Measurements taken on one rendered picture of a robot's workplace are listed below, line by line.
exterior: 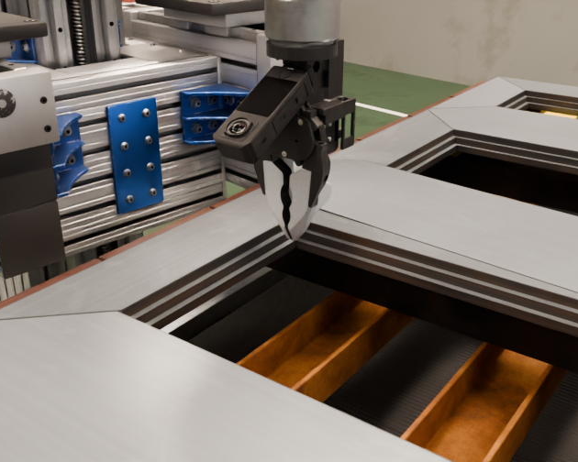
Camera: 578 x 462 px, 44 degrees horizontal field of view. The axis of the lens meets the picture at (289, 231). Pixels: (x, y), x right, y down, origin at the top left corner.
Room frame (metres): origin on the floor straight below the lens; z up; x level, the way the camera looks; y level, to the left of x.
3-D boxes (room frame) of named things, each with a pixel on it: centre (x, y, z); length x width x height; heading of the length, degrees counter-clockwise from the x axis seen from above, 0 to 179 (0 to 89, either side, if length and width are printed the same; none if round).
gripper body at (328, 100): (0.73, -0.02, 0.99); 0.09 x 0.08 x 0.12; 144
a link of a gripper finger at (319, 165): (0.70, -0.02, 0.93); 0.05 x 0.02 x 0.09; 54
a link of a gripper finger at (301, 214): (0.72, -0.03, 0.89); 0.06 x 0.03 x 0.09; 144
